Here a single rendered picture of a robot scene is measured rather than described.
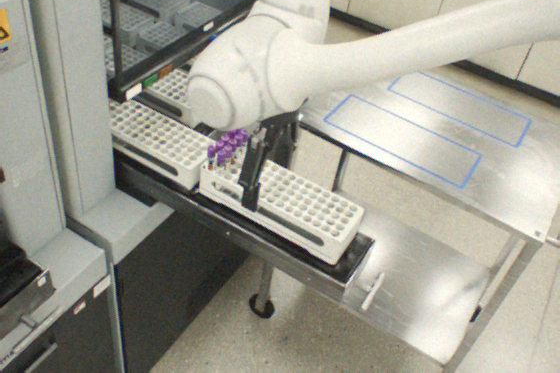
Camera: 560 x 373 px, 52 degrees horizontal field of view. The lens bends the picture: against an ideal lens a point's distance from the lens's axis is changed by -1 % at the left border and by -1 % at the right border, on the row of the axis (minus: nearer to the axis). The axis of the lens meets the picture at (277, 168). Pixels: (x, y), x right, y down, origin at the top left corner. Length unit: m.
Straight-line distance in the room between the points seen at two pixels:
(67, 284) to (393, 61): 0.70
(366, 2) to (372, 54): 2.78
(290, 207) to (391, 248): 0.85
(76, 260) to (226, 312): 0.89
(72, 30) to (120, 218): 0.41
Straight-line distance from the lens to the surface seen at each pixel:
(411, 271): 1.80
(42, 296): 1.06
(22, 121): 0.96
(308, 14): 0.81
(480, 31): 0.71
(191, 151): 1.15
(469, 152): 1.38
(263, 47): 0.69
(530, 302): 2.30
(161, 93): 1.28
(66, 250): 1.14
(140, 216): 1.18
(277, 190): 1.04
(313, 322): 1.95
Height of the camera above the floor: 1.61
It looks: 42 degrees down
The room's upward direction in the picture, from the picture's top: 10 degrees clockwise
